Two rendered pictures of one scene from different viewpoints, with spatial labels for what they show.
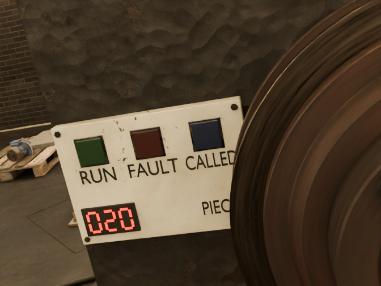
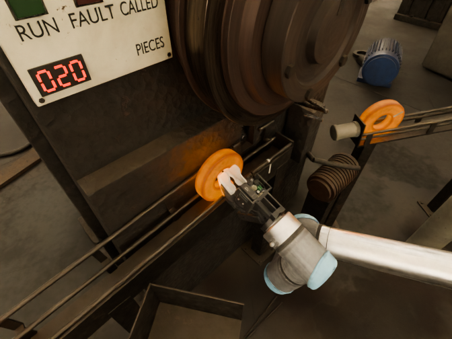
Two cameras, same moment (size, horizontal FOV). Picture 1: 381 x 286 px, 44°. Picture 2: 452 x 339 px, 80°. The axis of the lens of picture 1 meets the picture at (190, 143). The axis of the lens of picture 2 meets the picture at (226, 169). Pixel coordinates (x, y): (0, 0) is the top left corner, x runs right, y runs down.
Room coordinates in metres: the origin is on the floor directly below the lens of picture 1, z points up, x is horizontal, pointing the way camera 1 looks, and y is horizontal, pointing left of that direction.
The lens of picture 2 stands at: (0.17, 0.30, 1.30)
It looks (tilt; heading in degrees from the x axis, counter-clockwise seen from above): 47 degrees down; 306
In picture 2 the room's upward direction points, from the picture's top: straight up
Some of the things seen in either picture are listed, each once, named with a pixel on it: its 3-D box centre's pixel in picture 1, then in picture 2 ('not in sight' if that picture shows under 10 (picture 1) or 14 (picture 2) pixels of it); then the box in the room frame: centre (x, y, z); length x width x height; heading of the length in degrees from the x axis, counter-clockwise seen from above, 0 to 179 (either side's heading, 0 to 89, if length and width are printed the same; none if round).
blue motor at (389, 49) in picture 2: not in sight; (381, 60); (0.44, -2.55, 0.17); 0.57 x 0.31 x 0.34; 100
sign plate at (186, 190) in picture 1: (156, 175); (94, 24); (0.61, 0.05, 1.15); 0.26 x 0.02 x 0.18; 80
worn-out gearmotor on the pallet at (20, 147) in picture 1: (24, 147); not in sight; (4.77, 1.72, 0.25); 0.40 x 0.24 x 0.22; 170
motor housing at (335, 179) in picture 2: not in sight; (320, 204); (0.25, -0.56, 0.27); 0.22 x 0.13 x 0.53; 80
